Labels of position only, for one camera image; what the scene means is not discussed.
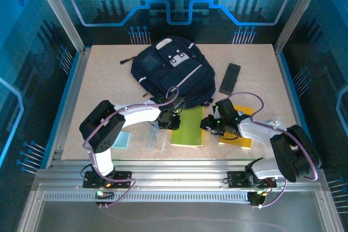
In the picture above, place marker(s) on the green notebook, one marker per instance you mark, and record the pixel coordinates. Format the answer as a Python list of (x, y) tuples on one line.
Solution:
[(190, 131)]

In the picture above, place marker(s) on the yellow book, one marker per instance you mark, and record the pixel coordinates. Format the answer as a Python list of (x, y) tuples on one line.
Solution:
[(239, 143)]

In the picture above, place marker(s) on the clear bag of pens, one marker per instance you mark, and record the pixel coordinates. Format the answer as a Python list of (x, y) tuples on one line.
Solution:
[(156, 142)]

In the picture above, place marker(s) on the navy blue student backpack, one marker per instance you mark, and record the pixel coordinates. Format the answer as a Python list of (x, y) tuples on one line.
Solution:
[(176, 80)]

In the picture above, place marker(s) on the black pencil case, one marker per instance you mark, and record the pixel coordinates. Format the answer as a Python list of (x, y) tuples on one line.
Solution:
[(230, 78)]

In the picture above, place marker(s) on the pale blue sticky note pad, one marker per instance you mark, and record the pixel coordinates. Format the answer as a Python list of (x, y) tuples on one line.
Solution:
[(123, 141)]

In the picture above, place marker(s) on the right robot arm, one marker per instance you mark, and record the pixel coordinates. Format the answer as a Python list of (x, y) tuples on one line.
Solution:
[(296, 153)]

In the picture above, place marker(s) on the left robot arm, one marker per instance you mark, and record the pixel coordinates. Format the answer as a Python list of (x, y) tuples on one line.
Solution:
[(100, 131)]

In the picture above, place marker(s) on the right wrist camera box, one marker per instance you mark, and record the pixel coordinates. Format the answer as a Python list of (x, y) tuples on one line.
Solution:
[(225, 106)]

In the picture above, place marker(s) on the aluminium front rail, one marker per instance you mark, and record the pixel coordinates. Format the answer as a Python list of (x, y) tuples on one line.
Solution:
[(176, 173)]

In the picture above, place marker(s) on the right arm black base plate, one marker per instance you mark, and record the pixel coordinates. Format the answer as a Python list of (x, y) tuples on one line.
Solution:
[(236, 180)]

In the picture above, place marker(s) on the aluminium side rail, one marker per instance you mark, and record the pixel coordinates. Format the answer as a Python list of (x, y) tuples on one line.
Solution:
[(296, 101), (69, 99)]

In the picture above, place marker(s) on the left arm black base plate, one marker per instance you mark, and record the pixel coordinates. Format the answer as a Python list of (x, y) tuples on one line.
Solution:
[(92, 180)]

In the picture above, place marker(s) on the aluminium frame post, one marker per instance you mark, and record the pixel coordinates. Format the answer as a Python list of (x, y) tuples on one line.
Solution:
[(57, 12), (299, 12)]

